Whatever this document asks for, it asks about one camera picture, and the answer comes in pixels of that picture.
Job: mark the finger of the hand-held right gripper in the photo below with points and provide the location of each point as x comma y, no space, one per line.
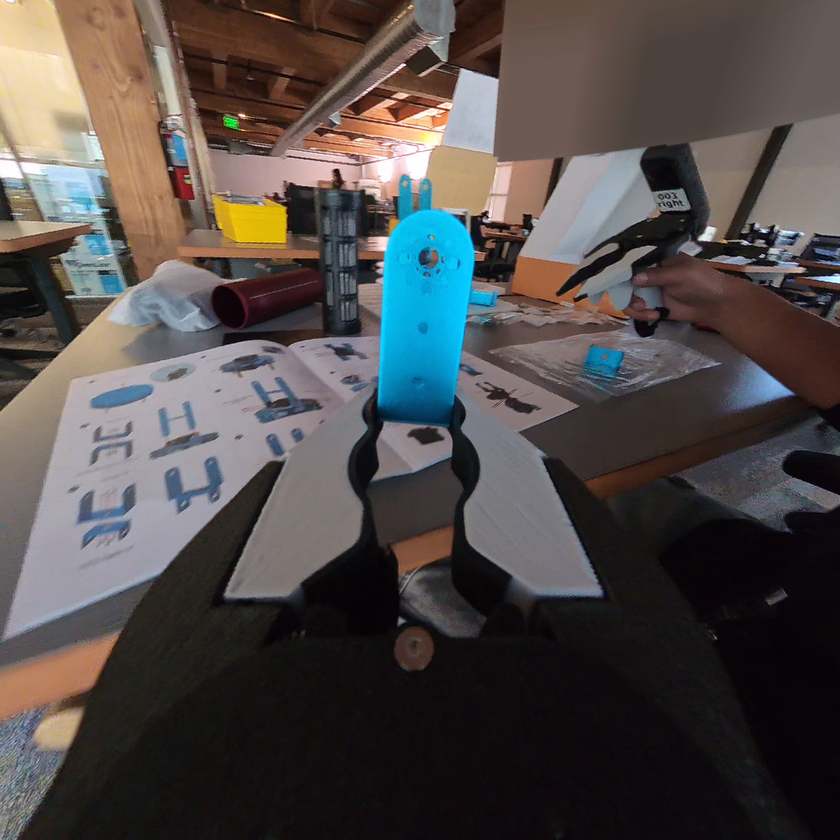
613,279
623,246

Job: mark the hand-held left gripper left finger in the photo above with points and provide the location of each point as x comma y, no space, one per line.
295,525

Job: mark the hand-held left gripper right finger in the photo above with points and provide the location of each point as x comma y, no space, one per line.
525,525

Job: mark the small teal metal bracket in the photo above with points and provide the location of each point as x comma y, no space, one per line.
604,364

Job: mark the large clear plastic bag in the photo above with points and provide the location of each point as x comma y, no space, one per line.
656,361

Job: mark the teal metal U bracket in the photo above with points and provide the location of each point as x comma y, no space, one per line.
423,315

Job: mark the person's right forearm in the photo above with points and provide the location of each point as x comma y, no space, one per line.
787,341

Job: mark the dark grey desk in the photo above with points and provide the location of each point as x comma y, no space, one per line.
656,420

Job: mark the wooden desk with grey panel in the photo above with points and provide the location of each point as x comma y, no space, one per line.
295,244

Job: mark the wood-topped side desk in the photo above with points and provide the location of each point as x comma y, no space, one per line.
39,236

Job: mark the person's right hand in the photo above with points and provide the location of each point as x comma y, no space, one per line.
695,289

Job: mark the orange cardboard box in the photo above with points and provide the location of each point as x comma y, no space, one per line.
558,282

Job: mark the pile of small hardware bags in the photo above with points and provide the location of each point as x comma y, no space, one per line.
558,316

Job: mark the grey mesh chair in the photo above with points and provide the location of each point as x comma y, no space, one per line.
433,594

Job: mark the assembly instruction manual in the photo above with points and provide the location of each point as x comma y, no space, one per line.
164,426

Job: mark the red round object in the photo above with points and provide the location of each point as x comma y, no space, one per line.
269,295

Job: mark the white plastic wrap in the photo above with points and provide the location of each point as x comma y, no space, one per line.
164,295

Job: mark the black ribbed cylinder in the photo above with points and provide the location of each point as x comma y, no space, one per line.
338,262

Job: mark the yellow box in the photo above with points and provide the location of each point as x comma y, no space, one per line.
249,220

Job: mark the red fire extinguisher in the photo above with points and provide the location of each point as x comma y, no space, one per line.
180,174

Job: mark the wooden pillar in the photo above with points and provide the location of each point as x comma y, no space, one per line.
118,131

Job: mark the silver ventilation duct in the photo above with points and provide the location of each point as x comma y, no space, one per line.
367,72

